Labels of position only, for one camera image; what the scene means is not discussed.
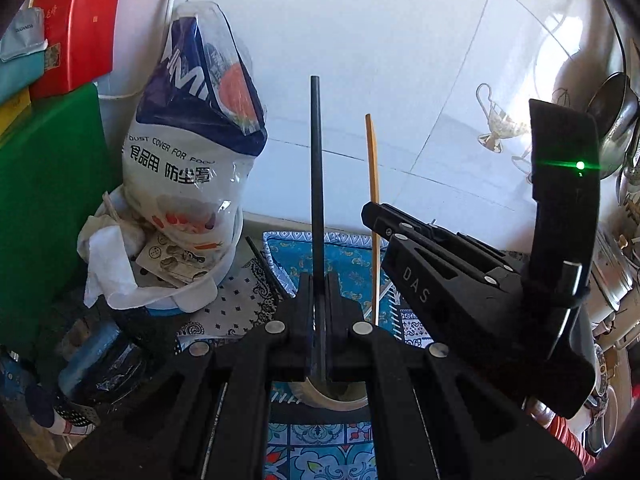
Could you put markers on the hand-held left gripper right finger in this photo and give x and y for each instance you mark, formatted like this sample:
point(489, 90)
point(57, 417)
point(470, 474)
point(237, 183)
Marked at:
point(340, 310)

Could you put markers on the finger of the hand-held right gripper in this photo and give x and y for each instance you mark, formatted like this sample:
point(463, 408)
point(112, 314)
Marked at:
point(430, 285)
point(380, 217)

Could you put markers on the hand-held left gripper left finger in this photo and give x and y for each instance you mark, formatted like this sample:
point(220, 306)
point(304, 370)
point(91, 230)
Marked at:
point(300, 310)

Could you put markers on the wooden chopstick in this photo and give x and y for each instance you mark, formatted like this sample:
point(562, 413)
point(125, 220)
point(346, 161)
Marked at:
point(371, 170)

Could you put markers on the black chopstick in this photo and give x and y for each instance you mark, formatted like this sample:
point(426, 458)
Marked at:
point(316, 160)

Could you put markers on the white cup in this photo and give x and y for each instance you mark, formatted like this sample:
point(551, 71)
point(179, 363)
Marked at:
point(320, 400)

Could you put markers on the person's right forearm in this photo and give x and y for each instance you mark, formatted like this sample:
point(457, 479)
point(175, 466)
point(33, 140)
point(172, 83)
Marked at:
point(565, 435)

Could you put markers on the patterned blue mat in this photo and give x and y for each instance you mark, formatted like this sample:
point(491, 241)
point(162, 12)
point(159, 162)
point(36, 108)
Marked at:
point(345, 265)

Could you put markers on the dark brown chopstick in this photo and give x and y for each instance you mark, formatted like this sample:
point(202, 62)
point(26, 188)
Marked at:
point(265, 270)

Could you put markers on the steel cooker lid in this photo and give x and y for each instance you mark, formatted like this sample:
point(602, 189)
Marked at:
point(612, 270)

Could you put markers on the white plastic bowl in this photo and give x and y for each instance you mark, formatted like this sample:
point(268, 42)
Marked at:
point(200, 296)

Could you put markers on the steel ladle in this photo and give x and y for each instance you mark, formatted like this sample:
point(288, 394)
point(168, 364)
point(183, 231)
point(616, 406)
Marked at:
point(615, 125)

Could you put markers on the printed paper leaflet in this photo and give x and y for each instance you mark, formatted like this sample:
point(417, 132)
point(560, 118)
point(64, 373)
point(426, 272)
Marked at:
point(170, 260)

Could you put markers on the printed plastic bag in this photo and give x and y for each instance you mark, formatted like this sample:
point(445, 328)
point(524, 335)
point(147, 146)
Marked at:
point(190, 160)

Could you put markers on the crumpled white tissue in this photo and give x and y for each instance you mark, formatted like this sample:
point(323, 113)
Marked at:
point(107, 260)

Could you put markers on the green box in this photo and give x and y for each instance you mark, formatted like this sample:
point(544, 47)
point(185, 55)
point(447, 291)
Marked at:
point(45, 200)

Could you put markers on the white plastic board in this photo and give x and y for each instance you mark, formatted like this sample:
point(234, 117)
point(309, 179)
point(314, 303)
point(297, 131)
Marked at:
point(145, 60)

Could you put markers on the yellow box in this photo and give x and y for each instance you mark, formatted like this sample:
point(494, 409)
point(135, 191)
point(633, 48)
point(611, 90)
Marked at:
point(12, 110)

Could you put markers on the red tin box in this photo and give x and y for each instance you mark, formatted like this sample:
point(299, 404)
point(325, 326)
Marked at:
point(75, 25)

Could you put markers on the teal tissue box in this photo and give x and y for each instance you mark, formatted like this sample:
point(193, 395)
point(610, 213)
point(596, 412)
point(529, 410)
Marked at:
point(20, 75)

